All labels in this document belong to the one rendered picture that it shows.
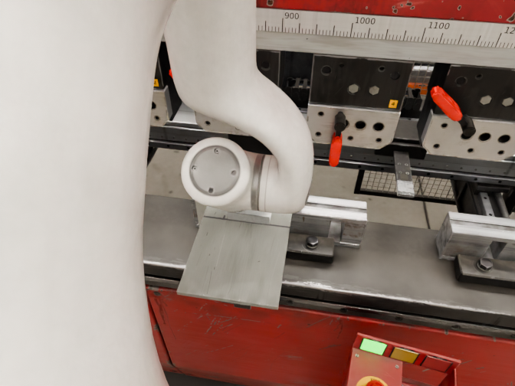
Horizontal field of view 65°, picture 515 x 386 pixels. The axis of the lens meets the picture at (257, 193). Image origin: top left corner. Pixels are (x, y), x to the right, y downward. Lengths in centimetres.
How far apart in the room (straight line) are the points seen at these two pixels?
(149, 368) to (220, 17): 28
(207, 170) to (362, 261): 55
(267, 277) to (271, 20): 43
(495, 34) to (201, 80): 43
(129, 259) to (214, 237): 65
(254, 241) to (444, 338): 51
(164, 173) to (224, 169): 202
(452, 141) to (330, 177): 172
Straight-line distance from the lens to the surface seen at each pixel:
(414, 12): 64
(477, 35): 67
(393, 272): 96
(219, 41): 38
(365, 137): 73
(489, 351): 113
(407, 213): 234
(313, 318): 101
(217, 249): 79
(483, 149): 78
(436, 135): 75
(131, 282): 16
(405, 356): 94
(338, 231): 98
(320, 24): 64
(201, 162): 49
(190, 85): 41
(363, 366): 94
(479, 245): 99
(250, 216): 82
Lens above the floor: 163
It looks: 45 degrees down
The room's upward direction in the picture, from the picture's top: straight up
